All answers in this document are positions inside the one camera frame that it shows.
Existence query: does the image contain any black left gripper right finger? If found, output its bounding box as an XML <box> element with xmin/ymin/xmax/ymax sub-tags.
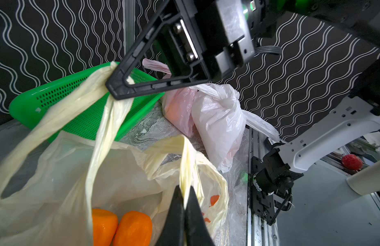
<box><xmin>184</xmin><ymin>186</ymin><xmax>215</xmax><ymax>246</ymax></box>

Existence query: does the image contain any green plastic basket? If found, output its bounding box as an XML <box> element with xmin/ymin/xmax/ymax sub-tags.
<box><xmin>9</xmin><ymin>63</ymin><xmax>163</xmax><ymax>141</ymax></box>

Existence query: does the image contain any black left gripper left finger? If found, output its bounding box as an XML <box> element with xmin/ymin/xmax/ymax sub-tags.
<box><xmin>155</xmin><ymin>185</ymin><xmax>185</xmax><ymax>246</ymax></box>

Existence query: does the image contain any orange centre bottom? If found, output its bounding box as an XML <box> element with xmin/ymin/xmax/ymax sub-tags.
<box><xmin>113</xmin><ymin>211</ymin><xmax>153</xmax><ymax>246</ymax></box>

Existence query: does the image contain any white plastic bag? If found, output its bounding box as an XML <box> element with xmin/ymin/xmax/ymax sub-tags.
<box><xmin>192</xmin><ymin>84</ymin><xmax>280</xmax><ymax>173</ymax></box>

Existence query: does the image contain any red round object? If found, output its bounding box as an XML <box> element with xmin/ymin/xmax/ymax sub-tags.
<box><xmin>341</xmin><ymin>154</ymin><xmax>363</xmax><ymax>171</ymax></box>

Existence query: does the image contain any pink plastic bag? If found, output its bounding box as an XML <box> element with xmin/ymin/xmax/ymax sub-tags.
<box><xmin>142</xmin><ymin>58</ymin><xmax>197</xmax><ymax>137</ymax></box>

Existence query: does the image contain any beige cylinder object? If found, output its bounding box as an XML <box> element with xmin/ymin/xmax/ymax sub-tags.
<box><xmin>347</xmin><ymin>161</ymin><xmax>380</xmax><ymax>196</ymax></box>

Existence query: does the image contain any yellow bag with orange print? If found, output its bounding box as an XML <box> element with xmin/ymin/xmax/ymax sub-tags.
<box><xmin>0</xmin><ymin>62</ymin><xmax>229</xmax><ymax>246</ymax></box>

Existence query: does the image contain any large orange top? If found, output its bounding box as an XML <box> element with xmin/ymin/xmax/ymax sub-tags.
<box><xmin>92</xmin><ymin>209</ymin><xmax>118</xmax><ymax>246</ymax></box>

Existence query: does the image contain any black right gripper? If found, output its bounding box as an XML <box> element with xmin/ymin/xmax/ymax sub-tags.
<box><xmin>106</xmin><ymin>1</ymin><xmax>270</xmax><ymax>100</ymax></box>

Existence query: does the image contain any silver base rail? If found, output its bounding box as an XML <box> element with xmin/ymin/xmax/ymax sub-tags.
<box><xmin>246</xmin><ymin>128</ymin><xmax>280</xmax><ymax>246</ymax></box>

